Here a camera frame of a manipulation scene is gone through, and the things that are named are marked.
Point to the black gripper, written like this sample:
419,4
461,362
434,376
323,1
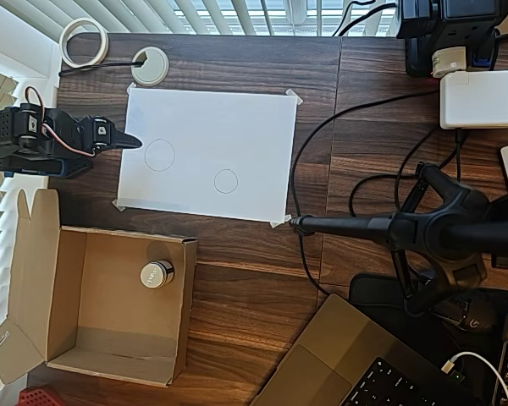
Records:
110,136

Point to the small silver cylinder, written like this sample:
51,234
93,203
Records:
154,275

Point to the red leader arm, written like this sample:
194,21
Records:
36,397

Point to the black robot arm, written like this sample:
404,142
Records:
8,127

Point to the open cardboard box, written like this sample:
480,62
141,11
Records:
123,334

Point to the masking tape corner piece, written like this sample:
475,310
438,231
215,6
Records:
295,98
277,223
118,206
131,88

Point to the white paper with circles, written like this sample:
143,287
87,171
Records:
220,139

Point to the masking tape roll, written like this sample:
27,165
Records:
67,57

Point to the black desk mat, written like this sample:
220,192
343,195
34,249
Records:
372,292

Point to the grey laptop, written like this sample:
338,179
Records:
321,363

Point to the black tripod stand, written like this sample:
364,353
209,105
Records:
440,237

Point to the black power strip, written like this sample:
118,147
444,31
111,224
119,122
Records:
448,29

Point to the white square power adapter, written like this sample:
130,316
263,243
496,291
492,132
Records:
478,99

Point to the black computer mouse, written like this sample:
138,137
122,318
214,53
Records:
480,315

